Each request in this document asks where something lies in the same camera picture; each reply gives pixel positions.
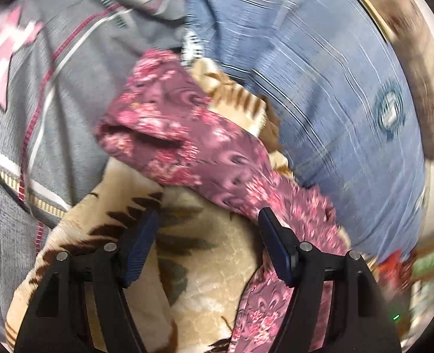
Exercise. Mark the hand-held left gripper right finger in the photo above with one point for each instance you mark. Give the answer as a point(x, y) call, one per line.
point(278, 250)

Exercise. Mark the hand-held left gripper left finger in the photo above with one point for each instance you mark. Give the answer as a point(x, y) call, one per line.
point(142, 250)

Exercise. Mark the pink floral cloth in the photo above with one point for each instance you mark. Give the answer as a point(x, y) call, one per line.
point(187, 136)

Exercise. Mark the beige leaf print fleece blanket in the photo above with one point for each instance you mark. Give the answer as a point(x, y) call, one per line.
point(209, 283)

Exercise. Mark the red printed item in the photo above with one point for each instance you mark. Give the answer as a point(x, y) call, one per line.
point(393, 268)

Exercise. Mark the green item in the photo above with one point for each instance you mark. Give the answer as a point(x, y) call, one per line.
point(426, 263)

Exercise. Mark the grey patterned bed sheet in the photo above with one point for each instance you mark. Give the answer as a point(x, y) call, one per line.
point(73, 99)

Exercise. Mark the blue plaid quilt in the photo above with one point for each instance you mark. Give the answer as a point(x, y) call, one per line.
point(312, 62)

